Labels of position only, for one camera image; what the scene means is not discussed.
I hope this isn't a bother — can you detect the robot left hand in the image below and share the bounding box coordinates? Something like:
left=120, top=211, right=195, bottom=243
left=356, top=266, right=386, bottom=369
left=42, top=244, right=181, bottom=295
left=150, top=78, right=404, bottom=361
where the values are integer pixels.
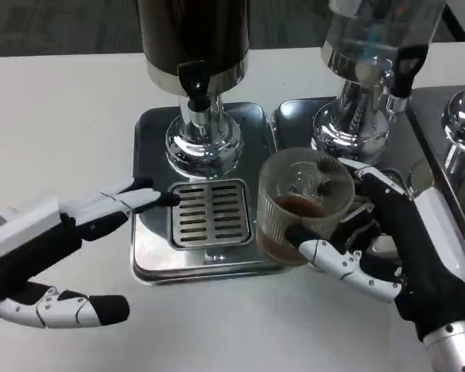
left=0, top=176, right=181, bottom=330

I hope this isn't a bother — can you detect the dark tank drink dispenser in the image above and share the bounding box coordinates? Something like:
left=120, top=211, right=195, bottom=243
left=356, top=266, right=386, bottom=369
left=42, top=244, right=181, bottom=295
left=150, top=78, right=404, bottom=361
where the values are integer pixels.
left=135, top=0, right=251, bottom=181

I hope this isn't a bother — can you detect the black tap on dark dispenser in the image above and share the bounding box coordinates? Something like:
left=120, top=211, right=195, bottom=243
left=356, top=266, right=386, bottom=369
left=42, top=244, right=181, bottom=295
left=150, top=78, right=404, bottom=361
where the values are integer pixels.
left=177, top=60, right=212, bottom=113

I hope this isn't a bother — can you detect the chrome dispenser stand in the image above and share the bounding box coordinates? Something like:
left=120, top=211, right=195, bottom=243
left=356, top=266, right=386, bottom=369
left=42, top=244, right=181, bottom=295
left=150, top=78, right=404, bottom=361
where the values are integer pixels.
left=441, top=91, right=465, bottom=187

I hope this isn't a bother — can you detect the clear ribbed glass cup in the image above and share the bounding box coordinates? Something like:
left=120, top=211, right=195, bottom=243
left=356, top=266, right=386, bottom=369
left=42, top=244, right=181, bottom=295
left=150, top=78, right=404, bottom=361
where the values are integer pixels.
left=257, top=146, right=357, bottom=267

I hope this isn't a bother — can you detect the black tap on clear dispenser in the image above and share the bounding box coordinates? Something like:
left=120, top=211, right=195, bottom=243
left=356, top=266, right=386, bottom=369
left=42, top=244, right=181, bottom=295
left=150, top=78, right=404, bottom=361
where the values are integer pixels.
left=387, top=44, right=429, bottom=113

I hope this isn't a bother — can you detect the black metal bar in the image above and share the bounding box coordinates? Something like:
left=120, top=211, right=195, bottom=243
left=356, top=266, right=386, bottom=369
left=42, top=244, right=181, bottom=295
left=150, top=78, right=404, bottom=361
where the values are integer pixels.
left=443, top=0, right=465, bottom=42

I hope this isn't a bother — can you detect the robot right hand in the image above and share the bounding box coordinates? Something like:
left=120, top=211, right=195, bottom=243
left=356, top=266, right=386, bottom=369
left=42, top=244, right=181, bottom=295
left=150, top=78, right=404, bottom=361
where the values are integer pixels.
left=285, top=157, right=465, bottom=342

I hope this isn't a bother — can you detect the clear tank drink dispenser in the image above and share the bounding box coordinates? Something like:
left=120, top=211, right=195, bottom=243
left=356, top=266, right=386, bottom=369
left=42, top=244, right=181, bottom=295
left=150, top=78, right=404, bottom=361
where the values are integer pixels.
left=312, top=0, right=446, bottom=166

